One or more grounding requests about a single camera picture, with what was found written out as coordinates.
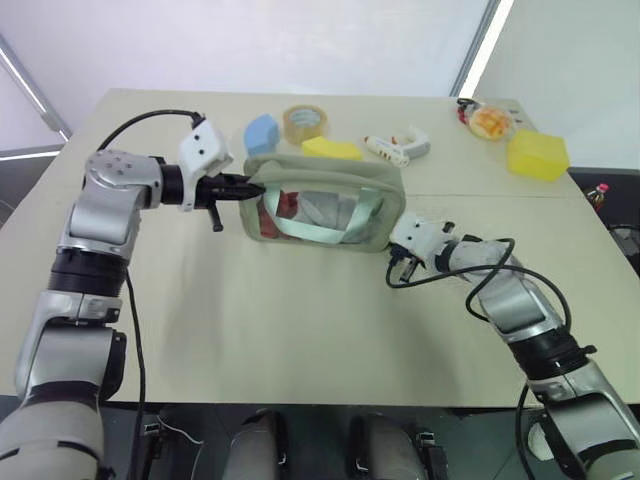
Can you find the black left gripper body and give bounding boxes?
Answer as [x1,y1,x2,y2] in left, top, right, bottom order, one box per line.
[194,173,239,234]

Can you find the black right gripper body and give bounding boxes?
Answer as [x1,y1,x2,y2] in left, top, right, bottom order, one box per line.
[387,242,426,284]

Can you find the green zip pouch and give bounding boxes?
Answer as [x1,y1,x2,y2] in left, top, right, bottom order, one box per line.
[238,153,408,254]

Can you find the red item inside pouch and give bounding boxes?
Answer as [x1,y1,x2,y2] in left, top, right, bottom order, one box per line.
[258,191,300,239]

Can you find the white cloth inside pouch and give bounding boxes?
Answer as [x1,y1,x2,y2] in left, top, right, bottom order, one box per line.
[297,191,362,245]

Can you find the blue sponge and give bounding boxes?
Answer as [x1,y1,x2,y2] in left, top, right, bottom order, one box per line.
[243,113,282,157]

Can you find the yellow sponge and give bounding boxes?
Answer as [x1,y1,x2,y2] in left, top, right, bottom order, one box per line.
[301,136,365,163]

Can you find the brown packing tape roll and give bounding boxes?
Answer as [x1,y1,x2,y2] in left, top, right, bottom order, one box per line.
[282,104,333,148]

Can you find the white glue gun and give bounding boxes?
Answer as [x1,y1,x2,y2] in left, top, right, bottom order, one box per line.
[363,125,433,168]

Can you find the clear bag of orange snacks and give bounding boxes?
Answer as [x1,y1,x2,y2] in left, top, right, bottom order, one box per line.
[455,97,519,143]

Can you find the yellow plastic box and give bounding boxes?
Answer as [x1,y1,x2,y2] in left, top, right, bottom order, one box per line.
[506,129,571,183]

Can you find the bottle with red cap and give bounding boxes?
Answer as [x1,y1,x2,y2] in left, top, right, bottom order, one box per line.
[582,182,612,214]

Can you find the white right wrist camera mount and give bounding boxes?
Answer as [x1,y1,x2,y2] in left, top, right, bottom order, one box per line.
[391,211,455,262]

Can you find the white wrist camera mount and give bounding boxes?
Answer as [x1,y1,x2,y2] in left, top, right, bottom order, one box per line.
[391,211,455,262]
[177,115,235,214]

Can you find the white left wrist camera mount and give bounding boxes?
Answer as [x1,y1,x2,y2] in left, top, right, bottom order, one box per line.
[177,115,235,214]

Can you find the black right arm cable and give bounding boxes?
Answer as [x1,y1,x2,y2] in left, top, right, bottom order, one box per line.
[384,237,574,337]

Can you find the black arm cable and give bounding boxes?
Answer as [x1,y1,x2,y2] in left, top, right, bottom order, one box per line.
[96,108,207,152]
[384,237,574,337]

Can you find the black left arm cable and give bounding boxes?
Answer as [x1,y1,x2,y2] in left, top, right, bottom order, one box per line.
[96,108,207,152]

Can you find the grey metal frame post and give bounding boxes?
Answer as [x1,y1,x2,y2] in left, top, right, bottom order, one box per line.
[448,0,517,99]
[0,33,72,143]

